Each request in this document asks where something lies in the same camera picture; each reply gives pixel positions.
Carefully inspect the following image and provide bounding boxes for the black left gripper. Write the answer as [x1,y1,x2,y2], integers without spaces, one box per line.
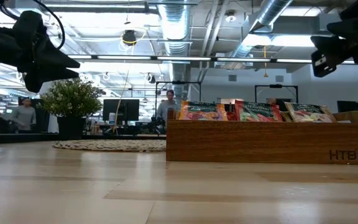
[16,30,81,94]

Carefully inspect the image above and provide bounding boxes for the beige vanilla tea packet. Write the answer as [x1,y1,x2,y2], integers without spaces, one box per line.
[283,101,337,123]

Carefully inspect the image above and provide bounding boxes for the wooden tea organiser box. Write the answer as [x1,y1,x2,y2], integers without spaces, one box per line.
[165,106,358,166]

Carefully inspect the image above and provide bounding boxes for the orange peach tea packet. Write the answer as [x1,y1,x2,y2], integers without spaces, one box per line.
[178,100,229,121]

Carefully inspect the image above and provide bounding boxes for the green plant in black pot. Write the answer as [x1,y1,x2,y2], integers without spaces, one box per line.
[35,77,104,140]

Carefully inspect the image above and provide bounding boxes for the small black monitor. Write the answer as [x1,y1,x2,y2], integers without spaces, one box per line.
[336,100,358,114]

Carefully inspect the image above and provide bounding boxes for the black computer monitor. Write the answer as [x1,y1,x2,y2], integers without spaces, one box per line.
[102,98,140,127]

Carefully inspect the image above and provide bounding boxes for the black ceiling device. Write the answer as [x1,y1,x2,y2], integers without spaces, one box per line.
[122,29,137,47]

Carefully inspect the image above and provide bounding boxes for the round woven placemat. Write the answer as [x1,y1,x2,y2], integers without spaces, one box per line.
[52,139,167,153]

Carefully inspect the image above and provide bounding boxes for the black tripod device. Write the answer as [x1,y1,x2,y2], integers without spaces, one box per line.
[141,115,167,134]

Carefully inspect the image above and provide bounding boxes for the long ceiling light strip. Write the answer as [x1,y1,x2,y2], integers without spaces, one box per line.
[67,54,358,65]

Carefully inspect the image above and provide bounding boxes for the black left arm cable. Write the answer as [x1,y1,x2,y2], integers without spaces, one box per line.
[31,0,67,50]

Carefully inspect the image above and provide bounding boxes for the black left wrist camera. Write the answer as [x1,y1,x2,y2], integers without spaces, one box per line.
[12,10,48,40]

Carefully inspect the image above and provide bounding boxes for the yellow hanging cord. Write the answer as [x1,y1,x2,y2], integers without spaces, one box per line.
[263,45,269,78]

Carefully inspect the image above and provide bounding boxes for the slanted silver ventilation duct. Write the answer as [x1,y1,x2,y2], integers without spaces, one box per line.
[230,0,294,60]

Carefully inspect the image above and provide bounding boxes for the black aluminium table frame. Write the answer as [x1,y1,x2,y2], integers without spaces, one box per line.
[0,132,167,144]

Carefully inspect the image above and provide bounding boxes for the thin hanging yellow cable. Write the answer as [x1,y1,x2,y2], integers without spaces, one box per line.
[113,70,131,134]

